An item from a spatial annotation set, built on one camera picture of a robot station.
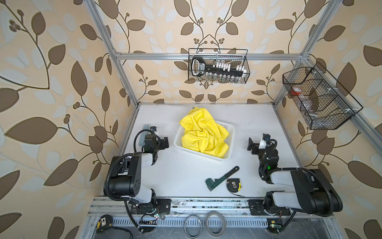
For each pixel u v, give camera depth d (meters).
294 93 0.82
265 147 0.75
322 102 0.75
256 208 0.73
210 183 0.81
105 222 0.68
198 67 0.86
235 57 0.91
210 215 0.72
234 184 0.79
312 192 0.44
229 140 0.95
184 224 0.71
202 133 0.89
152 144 0.76
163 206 0.75
